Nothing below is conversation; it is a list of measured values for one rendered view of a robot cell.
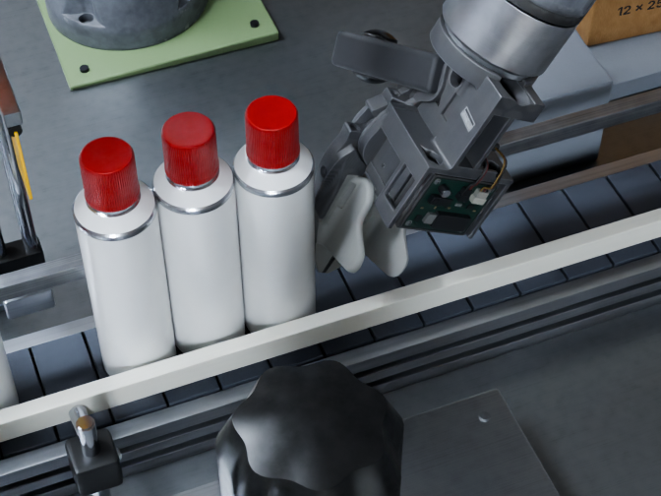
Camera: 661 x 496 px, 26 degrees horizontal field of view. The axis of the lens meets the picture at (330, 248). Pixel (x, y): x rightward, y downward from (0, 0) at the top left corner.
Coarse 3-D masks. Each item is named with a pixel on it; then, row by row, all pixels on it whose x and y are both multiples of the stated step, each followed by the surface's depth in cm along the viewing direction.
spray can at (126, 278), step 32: (96, 160) 85; (128, 160) 85; (96, 192) 85; (128, 192) 86; (96, 224) 87; (128, 224) 87; (96, 256) 88; (128, 256) 88; (160, 256) 91; (96, 288) 91; (128, 288) 91; (160, 288) 93; (96, 320) 95; (128, 320) 93; (160, 320) 95; (128, 352) 95; (160, 352) 97
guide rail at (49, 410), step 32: (608, 224) 104; (640, 224) 104; (512, 256) 102; (544, 256) 102; (576, 256) 104; (416, 288) 100; (448, 288) 101; (480, 288) 102; (320, 320) 98; (352, 320) 99; (384, 320) 100; (192, 352) 97; (224, 352) 97; (256, 352) 98; (96, 384) 95; (128, 384) 95; (160, 384) 96; (0, 416) 93; (32, 416) 93; (64, 416) 95
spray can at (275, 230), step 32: (256, 128) 87; (288, 128) 87; (256, 160) 89; (288, 160) 89; (256, 192) 89; (288, 192) 89; (256, 224) 92; (288, 224) 92; (256, 256) 94; (288, 256) 94; (256, 288) 97; (288, 288) 96; (256, 320) 100; (288, 320) 99
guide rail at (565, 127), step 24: (648, 96) 106; (552, 120) 105; (576, 120) 105; (600, 120) 105; (624, 120) 106; (504, 144) 103; (528, 144) 104; (48, 264) 96; (72, 264) 96; (0, 288) 94; (24, 288) 95
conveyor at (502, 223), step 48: (576, 192) 111; (624, 192) 111; (432, 240) 109; (480, 240) 108; (528, 240) 108; (336, 288) 105; (384, 288) 105; (528, 288) 105; (96, 336) 102; (384, 336) 102; (48, 384) 99; (192, 384) 99; (240, 384) 100; (48, 432) 96
